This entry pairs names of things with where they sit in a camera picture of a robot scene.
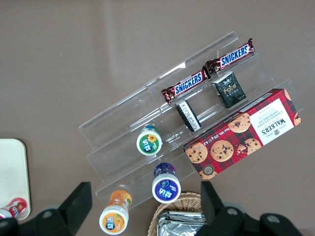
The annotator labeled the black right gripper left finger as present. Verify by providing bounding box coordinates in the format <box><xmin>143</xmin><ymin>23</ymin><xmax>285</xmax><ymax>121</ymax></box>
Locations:
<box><xmin>58</xmin><ymin>181</ymin><xmax>93</xmax><ymax>234</ymax></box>

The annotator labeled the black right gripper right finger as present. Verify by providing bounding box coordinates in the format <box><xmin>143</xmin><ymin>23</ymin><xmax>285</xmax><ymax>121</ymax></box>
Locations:
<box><xmin>200</xmin><ymin>181</ymin><xmax>223</xmax><ymax>226</ymax></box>

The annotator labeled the light tan wicker basket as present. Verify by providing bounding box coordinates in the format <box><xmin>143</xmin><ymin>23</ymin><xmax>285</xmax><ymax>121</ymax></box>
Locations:
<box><xmin>148</xmin><ymin>192</ymin><xmax>210</xmax><ymax>236</ymax></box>

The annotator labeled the white rectangular plastic tray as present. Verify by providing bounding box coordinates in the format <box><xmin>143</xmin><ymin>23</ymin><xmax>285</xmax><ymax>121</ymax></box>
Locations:
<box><xmin>0</xmin><ymin>138</ymin><xmax>32</xmax><ymax>221</ymax></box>

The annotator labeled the silver foil packet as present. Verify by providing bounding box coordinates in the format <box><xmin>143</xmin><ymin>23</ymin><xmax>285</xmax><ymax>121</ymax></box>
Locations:
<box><xmin>157</xmin><ymin>211</ymin><xmax>208</xmax><ymax>236</ymax></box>

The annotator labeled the orange gum bottle white lid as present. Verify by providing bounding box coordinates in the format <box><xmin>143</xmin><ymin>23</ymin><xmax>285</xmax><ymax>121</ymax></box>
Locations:
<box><xmin>98</xmin><ymin>189</ymin><xmax>133</xmax><ymax>236</ymax></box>

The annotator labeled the purple gum bottle white lid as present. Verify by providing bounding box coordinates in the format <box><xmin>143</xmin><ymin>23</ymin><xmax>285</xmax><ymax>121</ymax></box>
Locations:
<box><xmin>152</xmin><ymin>162</ymin><xmax>182</xmax><ymax>204</ymax></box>

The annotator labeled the red tartan Walkers cookie box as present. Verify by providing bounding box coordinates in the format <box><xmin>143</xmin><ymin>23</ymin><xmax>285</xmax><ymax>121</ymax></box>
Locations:
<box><xmin>182</xmin><ymin>88</ymin><xmax>302</xmax><ymax>182</ymax></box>

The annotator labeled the red and white bottle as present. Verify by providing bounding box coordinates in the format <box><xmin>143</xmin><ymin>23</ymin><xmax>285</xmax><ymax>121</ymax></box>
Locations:
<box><xmin>0</xmin><ymin>198</ymin><xmax>28</xmax><ymax>219</ymax></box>

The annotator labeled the green gum bottle white lid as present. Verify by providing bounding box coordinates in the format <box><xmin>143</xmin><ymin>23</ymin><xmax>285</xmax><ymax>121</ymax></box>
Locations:
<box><xmin>136</xmin><ymin>125</ymin><xmax>163</xmax><ymax>156</ymax></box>

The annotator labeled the black packet with white label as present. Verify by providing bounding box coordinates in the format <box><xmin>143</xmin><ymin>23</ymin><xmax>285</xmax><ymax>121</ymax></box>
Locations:
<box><xmin>174</xmin><ymin>99</ymin><xmax>202</xmax><ymax>133</ymax></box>

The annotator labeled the clear acrylic tiered display stand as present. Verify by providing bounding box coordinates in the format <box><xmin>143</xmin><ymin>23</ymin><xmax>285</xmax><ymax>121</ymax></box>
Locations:
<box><xmin>78</xmin><ymin>30</ymin><xmax>305</xmax><ymax>210</ymax></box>

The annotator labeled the black tissue pack gold print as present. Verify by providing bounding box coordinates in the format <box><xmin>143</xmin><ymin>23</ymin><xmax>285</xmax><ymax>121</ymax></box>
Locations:
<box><xmin>211</xmin><ymin>71</ymin><xmax>248</xmax><ymax>109</ymax></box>

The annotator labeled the Snickers chocolate bar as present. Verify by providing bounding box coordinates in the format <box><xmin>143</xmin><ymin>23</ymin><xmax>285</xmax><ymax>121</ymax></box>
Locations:
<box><xmin>161</xmin><ymin>70</ymin><xmax>211</xmax><ymax>105</ymax></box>
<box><xmin>205</xmin><ymin>38</ymin><xmax>255</xmax><ymax>75</ymax></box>

